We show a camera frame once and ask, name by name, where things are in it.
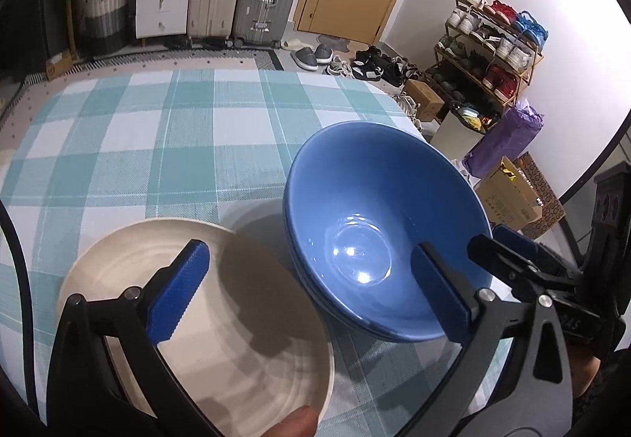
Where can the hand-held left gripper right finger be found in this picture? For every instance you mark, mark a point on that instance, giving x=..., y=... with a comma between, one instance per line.
x=441, y=299

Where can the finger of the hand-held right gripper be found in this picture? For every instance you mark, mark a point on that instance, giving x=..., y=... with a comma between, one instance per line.
x=527, y=247
x=503, y=259

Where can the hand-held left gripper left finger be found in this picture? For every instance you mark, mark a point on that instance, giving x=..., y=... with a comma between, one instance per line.
x=175, y=299

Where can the cream plate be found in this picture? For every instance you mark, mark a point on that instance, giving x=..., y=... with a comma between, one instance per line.
x=246, y=318

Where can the person's right hand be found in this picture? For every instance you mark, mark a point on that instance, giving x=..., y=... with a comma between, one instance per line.
x=585, y=368

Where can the person's left hand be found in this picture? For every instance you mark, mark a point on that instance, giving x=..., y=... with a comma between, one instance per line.
x=293, y=423

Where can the owl print cardboard box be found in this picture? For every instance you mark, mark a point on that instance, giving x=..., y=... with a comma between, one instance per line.
x=549, y=205

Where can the yellow taped cardboard box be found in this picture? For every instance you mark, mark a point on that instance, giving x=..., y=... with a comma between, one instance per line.
x=507, y=200

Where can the purple bag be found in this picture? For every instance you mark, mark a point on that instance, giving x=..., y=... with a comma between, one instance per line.
x=507, y=141

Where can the white trash bin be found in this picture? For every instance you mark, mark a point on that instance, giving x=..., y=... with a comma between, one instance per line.
x=456, y=138

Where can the wooden shoe rack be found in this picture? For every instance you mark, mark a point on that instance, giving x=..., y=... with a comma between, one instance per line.
x=493, y=92

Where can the small closed cardboard box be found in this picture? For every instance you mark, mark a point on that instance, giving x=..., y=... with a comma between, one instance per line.
x=425, y=99

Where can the shoe rack with shoes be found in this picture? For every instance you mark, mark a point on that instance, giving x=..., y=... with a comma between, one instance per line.
x=503, y=47

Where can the scattered loose shoes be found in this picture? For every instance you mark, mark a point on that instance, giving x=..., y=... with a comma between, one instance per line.
x=369, y=65

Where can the dotted rug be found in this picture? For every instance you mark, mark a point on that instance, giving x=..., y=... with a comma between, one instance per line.
x=148, y=61

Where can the small open cardboard box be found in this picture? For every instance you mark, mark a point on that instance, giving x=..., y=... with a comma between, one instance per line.
x=61, y=65

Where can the woven laundry basket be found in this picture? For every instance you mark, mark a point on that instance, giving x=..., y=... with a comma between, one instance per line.
x=104, y=23

